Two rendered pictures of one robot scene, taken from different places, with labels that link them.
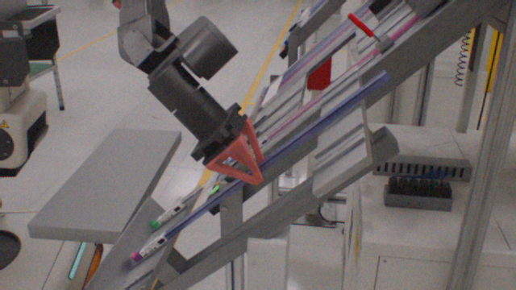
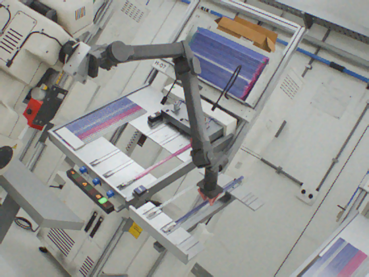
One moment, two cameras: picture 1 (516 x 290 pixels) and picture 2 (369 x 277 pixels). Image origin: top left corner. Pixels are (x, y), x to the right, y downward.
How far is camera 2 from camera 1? 1.92 m
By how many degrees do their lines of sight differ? 66
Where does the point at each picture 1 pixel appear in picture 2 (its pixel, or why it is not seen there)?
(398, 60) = not seen: hidden behind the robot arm
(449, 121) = (53, 153)
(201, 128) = (215, 187)
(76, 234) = (64, 224)
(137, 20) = (208, 147)
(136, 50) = (211, 159)
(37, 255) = not seen: outside the picture
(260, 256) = (199, 229)
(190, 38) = (219, 157)
